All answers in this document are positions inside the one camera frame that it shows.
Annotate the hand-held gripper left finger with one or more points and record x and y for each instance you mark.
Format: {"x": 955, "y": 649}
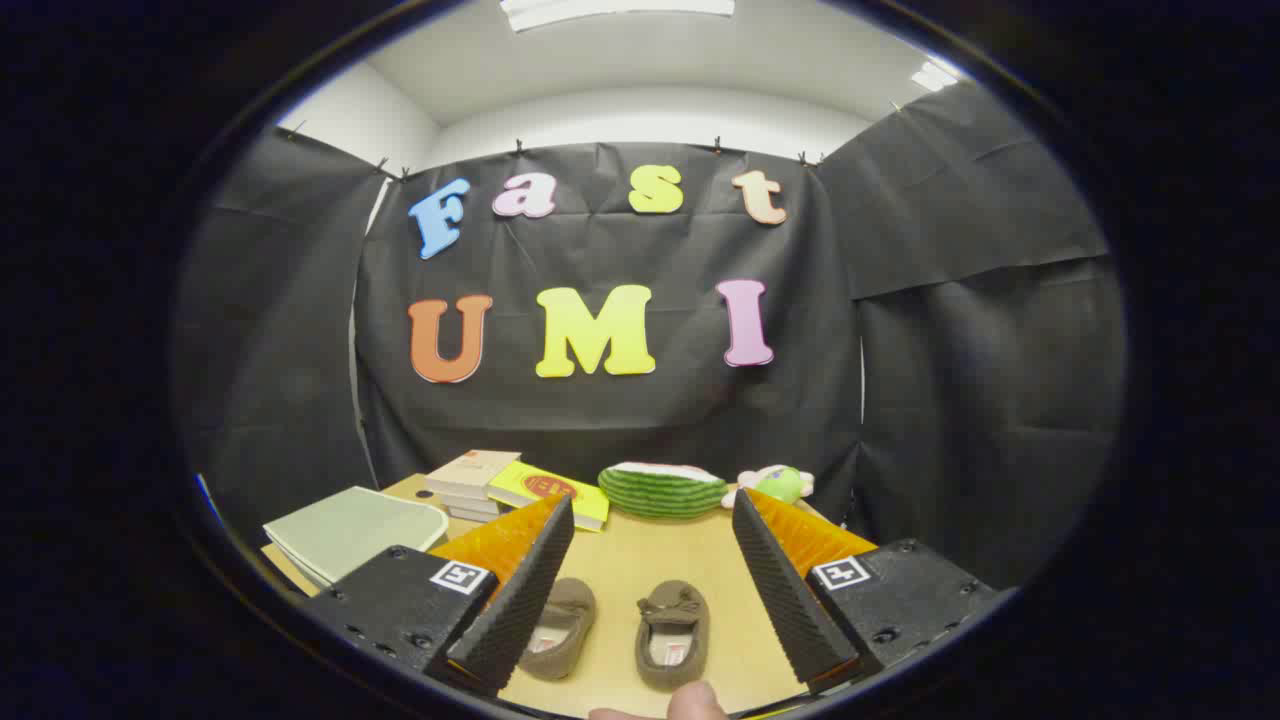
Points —
{"x": 520, "y": 590}

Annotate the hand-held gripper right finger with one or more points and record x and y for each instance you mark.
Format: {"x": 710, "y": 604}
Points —
{"x": 780, "y": 590}

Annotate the brown fuzzy shoe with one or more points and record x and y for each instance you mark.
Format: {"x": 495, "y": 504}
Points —
{"x": 570, "y": 610}
{"x": 672, "y": 625}

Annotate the green fabric storage box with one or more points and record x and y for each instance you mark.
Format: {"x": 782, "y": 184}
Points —
{"x": 350, "y": 530}

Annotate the white book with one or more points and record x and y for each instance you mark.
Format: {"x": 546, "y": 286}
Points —
{"x": 470, "y": 516}
{"x": 468, "y": 503}

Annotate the yellow book with red circle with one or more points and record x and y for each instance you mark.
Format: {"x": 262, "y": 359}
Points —
{"x": 545, "y": 490}

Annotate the pink and green plush toy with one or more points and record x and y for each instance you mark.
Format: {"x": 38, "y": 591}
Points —
{"x": 782, "y": 484}

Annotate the beige cover book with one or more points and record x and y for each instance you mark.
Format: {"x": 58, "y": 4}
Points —
{"x": 470, "y": 470}

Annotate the watermelon slice plush toy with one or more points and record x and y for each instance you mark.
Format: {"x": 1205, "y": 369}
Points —
{"x": 660, "y": 492}

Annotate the small ceiling light panel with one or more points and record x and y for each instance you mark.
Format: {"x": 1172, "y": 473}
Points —
{"x": 932, "y": 76}

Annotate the long ceiling light panel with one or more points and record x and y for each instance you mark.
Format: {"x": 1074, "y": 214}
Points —
{"x": 615, "y": 10}

